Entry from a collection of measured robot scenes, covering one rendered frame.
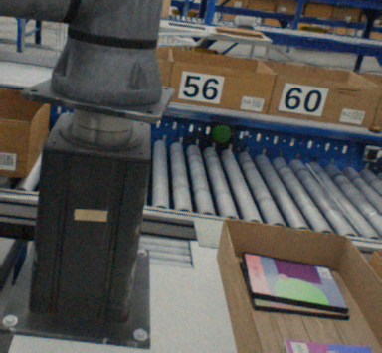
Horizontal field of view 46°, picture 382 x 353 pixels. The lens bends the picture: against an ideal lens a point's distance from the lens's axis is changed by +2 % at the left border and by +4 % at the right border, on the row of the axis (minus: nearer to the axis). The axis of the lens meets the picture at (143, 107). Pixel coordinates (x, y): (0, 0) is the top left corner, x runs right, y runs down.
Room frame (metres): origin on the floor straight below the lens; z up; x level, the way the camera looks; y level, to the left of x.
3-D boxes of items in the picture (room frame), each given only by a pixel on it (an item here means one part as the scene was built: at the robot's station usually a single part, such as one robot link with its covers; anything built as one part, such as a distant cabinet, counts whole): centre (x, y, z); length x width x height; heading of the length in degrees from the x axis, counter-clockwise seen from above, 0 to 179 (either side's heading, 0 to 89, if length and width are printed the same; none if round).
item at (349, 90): (1.79, -0.68, 0.96); 0.39 x 0.29 x 0.17; 91
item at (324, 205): (1.34, -0.61, 0.72); 0.52 x 0.05 x 0.05; 1
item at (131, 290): (0.73, 0.07, 0.91); 0.26 x 0.26 x 0.33; 2
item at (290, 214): (1.34, -0.48, 0.72); 0.52 x 0.05 x 0.05; 1
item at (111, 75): (0.73, 0.07, 1.21); 0.19 x 0.19 x 0.10
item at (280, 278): (0.81, -0.36, 0.78); 0.19 x 0.14 x 0.02; 87
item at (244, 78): (1.79, -0.28, 0.96); 0.39 x 0.29 x 0.17; 91
